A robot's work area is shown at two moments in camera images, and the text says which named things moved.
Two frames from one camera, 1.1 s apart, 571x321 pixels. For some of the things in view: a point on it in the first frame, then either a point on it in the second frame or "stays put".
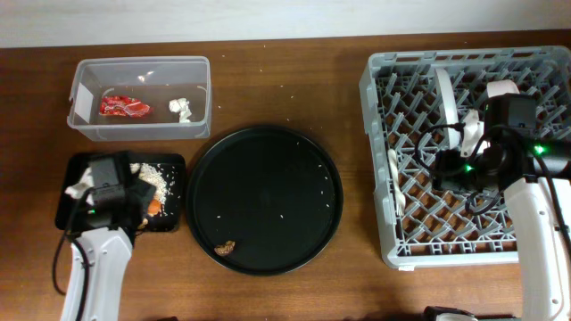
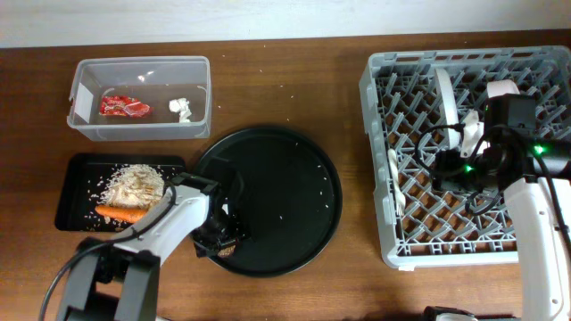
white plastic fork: x=401 y=197 stays put
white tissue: x=181 y=105 stays put
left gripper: x=149 y=187 -> x=239 y=232
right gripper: x=444 y=165 stays put
